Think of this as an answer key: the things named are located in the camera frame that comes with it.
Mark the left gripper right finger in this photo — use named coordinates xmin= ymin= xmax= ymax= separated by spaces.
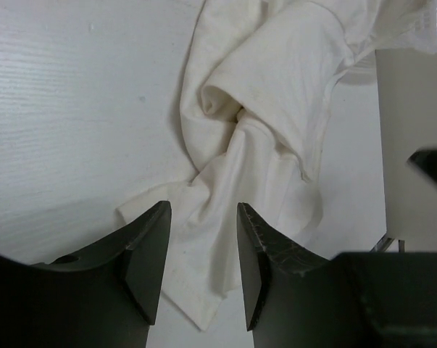
xmin=237 ymin=203 xmax=437 ymax=347

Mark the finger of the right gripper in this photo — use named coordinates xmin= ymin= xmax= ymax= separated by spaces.
xmin=407 ymin=147 xmax=437 ymax=186

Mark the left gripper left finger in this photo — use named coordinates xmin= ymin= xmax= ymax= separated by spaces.
xmin=0 ymin=201 xmax=172 ymax=347

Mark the white t shirt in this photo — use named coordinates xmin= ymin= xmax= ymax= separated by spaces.
xmin=117 ymin=1 xmax=430 ymax=331

